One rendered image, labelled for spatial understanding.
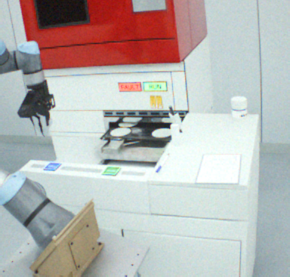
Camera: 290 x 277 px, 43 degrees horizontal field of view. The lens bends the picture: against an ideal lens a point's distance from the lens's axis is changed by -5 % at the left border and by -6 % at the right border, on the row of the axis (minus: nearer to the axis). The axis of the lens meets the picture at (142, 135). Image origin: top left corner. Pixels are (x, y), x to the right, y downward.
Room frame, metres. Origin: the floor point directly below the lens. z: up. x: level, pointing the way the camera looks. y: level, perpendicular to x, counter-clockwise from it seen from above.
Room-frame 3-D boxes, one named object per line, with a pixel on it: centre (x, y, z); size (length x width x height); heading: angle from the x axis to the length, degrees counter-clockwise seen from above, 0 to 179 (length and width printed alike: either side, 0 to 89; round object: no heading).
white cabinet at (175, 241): (1.48, 0.02, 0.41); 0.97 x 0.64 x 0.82; 68
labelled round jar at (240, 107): (1.57, -0.44, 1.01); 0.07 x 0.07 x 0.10
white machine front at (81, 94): (1.89, 0.14, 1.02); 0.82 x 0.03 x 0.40; 68
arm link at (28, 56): (1.36, 0.37, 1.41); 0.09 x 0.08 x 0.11; 99
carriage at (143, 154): (1.56, 0.05, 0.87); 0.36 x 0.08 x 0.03; 68
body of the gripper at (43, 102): (1.36, 0.36, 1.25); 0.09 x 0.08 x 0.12; 158
